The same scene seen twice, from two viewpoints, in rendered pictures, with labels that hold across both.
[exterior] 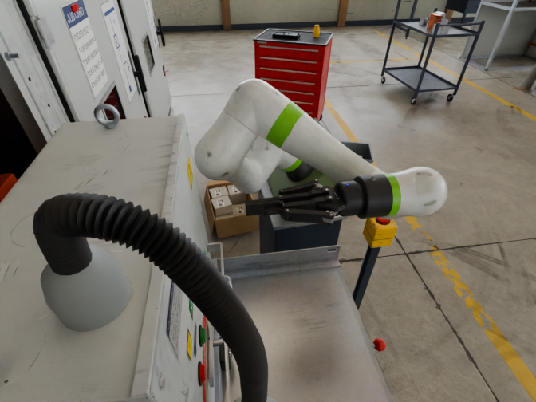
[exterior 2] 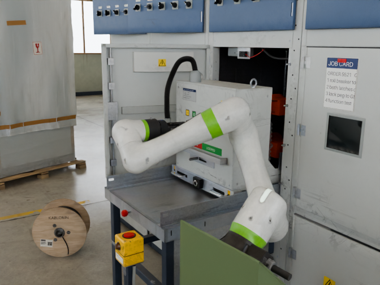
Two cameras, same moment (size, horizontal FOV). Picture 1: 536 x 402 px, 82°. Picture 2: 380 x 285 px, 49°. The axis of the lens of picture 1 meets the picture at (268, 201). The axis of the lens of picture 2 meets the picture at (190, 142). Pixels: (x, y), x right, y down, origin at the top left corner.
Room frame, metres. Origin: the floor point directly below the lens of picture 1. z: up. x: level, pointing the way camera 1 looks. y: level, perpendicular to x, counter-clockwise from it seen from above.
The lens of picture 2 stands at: (2.15, -0.82, 1.58)
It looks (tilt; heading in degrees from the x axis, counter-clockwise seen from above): 13 degrees down; 154
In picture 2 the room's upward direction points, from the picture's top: 1 degrees clockwise
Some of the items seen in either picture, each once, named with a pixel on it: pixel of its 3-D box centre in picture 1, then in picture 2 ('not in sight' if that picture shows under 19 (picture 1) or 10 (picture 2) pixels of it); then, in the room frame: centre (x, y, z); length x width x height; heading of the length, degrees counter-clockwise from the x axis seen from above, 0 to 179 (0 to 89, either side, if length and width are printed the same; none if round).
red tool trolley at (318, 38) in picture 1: (292, 80); not in sight; (3.33, -0.26, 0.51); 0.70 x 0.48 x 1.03; 72
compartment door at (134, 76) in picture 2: not in sight; (158, 109); (-0.09, 0.05, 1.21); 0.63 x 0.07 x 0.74; 87
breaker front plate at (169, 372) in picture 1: (202, 294); (201, 133); (0.33, 0.12, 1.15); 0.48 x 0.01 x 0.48; 9
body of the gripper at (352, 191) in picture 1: (335, 199); (165, 128); (0.50, -0.14, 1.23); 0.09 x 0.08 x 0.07; 98
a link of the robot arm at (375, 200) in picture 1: (368, 198); (150, 130); (0.51, -0.22, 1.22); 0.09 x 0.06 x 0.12; 8
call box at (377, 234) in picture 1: (379, 230); (129, 247); (0.78, -0.40, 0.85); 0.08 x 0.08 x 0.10; 8
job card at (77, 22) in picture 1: (88, 49); (340, 83); (0.87, 0.47, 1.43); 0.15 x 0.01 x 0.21; 8
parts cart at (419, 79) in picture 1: (424, 55); not in sight; (4.35, -2.07, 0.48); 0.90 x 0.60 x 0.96; 12
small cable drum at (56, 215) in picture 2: not in sight; (61, 227); (-0.98, -0.40, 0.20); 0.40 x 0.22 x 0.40; 70
